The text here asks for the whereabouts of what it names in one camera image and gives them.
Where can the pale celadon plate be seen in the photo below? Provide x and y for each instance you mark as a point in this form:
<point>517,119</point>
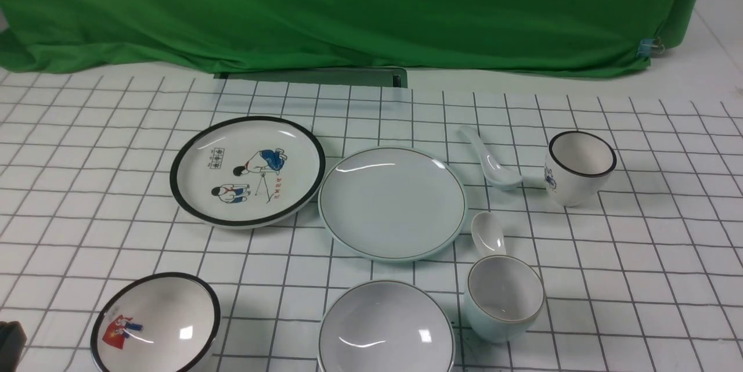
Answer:
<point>392,204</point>

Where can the white spoon with lettering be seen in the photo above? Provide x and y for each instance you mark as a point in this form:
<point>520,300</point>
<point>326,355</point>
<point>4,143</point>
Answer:
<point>487,234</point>

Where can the black-rimmed white cup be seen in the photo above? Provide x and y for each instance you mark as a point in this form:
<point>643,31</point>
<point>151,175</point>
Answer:
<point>578,164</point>

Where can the pale celadon bowl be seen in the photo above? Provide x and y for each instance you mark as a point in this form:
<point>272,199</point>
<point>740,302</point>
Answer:
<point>386,325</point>

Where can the black-rimmed illustrated plate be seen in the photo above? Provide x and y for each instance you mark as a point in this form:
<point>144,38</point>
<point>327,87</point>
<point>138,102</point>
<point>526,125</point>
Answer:
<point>247,172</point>

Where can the blue binder clip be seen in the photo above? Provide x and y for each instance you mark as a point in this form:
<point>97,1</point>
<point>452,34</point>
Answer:
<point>650,47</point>

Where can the plain white ceramic spoon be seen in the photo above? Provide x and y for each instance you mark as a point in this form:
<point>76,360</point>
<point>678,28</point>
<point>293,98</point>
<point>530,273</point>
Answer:
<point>497,175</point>

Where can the pale celadon cup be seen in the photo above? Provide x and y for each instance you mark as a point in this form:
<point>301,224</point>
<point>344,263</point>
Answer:
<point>504,297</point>

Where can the green backdrop cloth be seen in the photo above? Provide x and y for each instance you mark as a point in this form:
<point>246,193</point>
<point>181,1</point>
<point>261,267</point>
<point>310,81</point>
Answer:
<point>563,38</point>

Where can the black-rimmed illustrated bowl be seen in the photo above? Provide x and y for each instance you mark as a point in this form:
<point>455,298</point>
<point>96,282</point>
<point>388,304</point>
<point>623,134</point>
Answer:
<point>163,322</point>

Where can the dark object at left edge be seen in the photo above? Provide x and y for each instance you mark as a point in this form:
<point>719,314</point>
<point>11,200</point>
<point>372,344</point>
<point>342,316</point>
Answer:
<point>13,340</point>

